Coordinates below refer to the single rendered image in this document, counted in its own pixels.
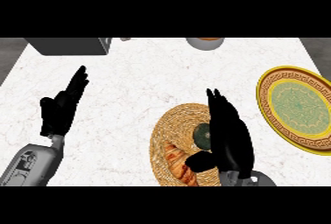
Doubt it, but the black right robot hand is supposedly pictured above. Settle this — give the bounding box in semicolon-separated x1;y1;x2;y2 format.
183;87;254;179

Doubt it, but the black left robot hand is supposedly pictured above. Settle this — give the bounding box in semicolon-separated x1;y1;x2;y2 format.
38;65;90;137

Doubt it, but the dark green squash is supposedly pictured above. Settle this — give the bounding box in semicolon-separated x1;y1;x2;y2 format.
191;122;213;151

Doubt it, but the round woven wicker placemat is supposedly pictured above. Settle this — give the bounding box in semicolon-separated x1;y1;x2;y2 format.
149;102;223;187

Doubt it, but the yellow rimmed patterned plate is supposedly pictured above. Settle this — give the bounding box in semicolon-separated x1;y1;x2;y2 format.
256;65;331;157

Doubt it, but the golden brown croissant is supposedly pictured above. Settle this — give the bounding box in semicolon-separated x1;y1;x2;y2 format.
163;141;199;186

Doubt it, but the dark grey box appliance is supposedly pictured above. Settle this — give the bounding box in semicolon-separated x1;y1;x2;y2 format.
24;38;114;56

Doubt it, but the grey bowl with orange content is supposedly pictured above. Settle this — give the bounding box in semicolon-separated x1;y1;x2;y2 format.
185;38;226;52

